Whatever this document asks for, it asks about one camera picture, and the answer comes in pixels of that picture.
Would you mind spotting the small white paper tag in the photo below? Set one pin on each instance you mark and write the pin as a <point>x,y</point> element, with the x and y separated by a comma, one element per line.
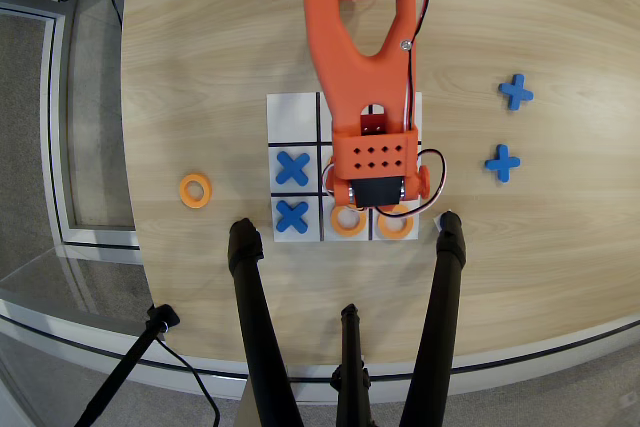
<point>436,221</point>

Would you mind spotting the blue foam cross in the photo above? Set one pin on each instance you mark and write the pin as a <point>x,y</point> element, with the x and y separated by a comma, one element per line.
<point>292,168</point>
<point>502,163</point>
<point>516,92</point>
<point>292,217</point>

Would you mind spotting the white tic-tac-toe paper board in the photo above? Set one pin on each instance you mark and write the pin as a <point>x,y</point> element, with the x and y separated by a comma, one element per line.
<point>292,117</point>

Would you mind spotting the thick black tripod leg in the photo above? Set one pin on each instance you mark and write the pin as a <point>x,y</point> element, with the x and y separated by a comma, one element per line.
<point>440,312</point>
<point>255,312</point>

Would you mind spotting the thin black tripod leg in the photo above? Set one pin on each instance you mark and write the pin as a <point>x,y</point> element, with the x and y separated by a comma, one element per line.
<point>352,362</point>

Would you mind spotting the thin black stand pole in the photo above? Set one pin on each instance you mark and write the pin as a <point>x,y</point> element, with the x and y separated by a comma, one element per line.
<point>120,372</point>

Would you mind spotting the white metal floor frame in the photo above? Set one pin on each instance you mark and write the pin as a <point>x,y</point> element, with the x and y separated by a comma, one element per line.
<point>52,97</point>

